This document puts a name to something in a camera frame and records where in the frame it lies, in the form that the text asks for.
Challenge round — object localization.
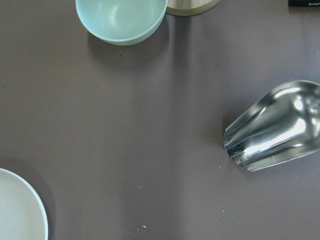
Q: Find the cream round plate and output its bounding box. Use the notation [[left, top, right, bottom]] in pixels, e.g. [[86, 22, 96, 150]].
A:
[[0, 168, 49, 240]]

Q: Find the green bowl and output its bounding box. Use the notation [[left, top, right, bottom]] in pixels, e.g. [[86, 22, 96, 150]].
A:
[[75, 0, 168, 46]]

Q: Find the wooden glass stand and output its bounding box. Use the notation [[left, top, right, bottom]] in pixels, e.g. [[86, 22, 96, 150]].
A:
[[166, 0, 221, 17]]

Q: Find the metal scoop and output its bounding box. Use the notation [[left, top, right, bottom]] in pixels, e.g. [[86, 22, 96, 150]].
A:
[[223, 80, 320, 172]]

